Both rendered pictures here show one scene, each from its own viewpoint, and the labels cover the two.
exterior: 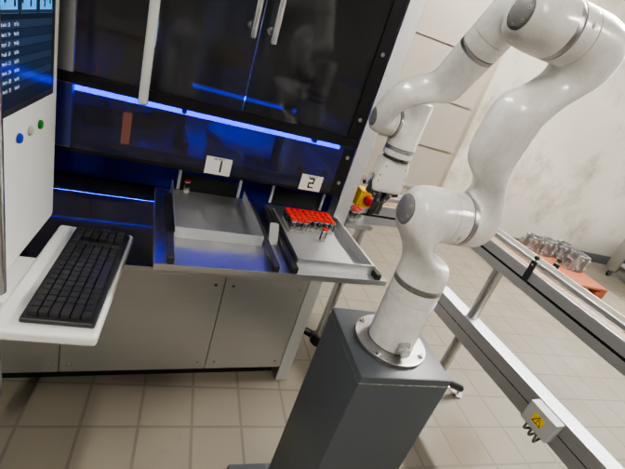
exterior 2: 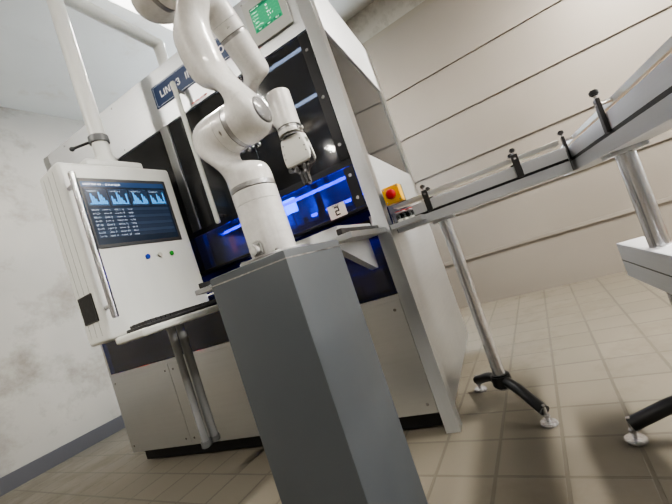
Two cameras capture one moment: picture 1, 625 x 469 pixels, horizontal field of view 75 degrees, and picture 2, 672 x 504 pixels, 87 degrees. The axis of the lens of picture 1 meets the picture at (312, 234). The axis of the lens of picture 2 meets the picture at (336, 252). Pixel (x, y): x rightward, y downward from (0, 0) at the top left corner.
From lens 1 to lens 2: 1.35 m
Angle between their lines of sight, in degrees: 56
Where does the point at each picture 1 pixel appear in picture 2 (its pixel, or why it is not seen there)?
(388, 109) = not seen: hidden behind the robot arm
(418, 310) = (240, 206)
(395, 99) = not seen: hidden behind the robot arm
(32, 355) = (248, 420)
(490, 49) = (217, 30)
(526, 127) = (177, 38)
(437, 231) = (200, 140)
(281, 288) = (377, 314)
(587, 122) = not seen: outside the picture
